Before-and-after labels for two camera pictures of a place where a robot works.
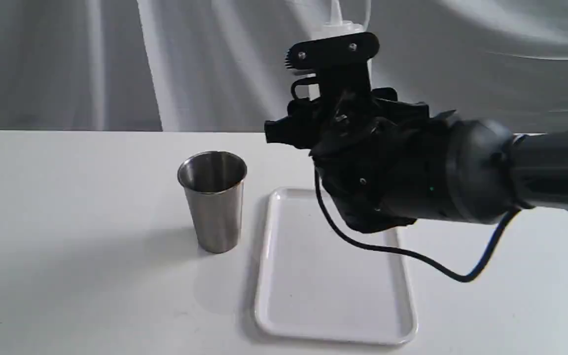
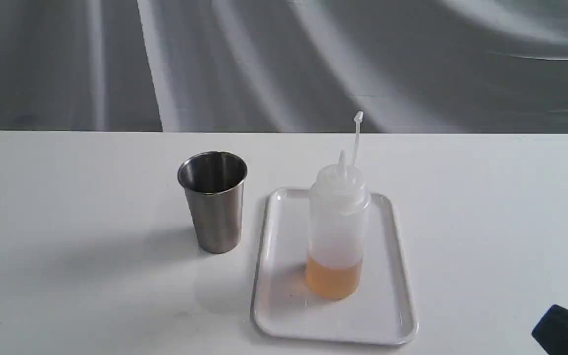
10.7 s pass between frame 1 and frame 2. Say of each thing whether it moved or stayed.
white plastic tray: stayed
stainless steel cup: stayed
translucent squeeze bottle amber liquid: moved
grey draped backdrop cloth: stayed
